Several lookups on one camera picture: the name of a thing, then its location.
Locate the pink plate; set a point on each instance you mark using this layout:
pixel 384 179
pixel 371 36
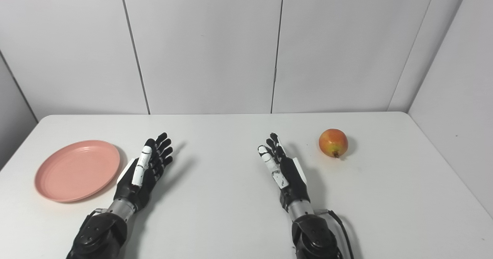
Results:
pixel 77 170

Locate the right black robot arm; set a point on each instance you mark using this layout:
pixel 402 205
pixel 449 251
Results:
pixel 312 232

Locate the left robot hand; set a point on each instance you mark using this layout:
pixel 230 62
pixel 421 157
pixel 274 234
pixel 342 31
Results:
pixel 143 176

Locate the red yellow apple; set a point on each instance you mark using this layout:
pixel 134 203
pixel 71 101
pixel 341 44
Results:
pixel 333 142

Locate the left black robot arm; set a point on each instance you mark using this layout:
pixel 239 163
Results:
pixel 104 230

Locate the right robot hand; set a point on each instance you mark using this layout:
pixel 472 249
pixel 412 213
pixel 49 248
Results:
pixel 289 178

